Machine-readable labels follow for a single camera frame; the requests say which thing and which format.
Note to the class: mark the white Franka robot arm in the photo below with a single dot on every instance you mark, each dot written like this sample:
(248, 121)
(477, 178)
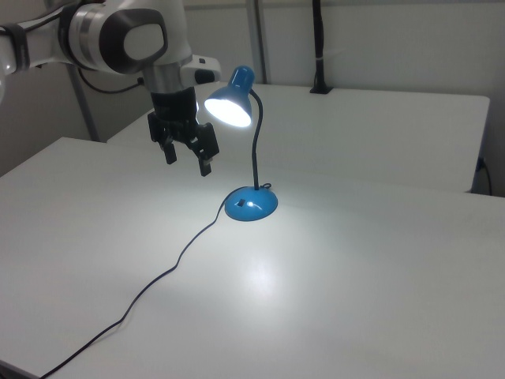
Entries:
(118, 23)

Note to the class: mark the grey metal frame post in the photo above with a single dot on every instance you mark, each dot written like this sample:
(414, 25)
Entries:
(260, 39)
(84, 106)

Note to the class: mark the black clamped pole mount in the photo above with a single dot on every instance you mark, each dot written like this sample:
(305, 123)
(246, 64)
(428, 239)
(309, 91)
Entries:
(319, 39)

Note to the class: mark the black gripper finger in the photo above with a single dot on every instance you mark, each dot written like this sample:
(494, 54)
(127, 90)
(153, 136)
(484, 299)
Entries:
(207, 142)
(170, 154)

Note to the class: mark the blue gooseneck desk lamp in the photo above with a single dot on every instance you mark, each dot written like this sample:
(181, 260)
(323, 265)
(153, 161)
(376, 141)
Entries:
(252, 205)

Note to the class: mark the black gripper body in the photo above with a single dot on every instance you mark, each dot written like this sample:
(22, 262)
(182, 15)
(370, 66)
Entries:
(175, 110)

